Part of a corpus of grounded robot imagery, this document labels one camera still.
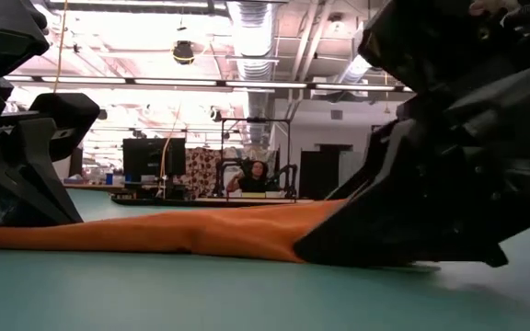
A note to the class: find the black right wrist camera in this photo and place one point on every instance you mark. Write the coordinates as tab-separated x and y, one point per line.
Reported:
421	41

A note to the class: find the black monitor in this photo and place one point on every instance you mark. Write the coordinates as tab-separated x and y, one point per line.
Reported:
147	158
75	163

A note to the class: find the long ceiling light bar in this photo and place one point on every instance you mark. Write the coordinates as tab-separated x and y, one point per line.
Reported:
177	82

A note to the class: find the black ceiling dome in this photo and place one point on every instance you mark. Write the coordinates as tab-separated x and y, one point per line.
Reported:
183	53

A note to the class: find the black background robot arm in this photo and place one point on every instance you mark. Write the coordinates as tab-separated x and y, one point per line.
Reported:
223	177
288	177

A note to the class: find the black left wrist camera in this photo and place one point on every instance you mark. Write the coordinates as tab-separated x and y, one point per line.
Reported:
69	122

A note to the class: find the black-edged background table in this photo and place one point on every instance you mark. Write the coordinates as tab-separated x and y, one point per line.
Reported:
210	201

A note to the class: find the dark cabinet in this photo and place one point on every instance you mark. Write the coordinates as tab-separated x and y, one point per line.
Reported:
318	172

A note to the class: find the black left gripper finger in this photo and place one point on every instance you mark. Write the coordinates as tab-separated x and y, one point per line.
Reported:
3	193
49	161

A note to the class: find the person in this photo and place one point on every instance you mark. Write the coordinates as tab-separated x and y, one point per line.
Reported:
253	179

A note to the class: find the brown patterned cloth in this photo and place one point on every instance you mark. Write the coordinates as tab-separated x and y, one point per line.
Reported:
203	170

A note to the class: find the black tube stand frame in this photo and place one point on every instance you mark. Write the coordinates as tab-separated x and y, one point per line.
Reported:
256	120

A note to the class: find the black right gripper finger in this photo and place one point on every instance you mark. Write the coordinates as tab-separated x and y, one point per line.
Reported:
407	230
375	156

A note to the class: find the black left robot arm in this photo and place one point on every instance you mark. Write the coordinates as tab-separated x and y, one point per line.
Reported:
3	37

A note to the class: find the orange towel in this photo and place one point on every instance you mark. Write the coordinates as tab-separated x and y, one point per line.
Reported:
177	232

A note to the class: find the green table mat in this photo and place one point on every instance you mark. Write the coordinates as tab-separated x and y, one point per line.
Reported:
154	299

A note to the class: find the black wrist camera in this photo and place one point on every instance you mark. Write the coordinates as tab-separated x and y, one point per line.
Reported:
421	41
69	122

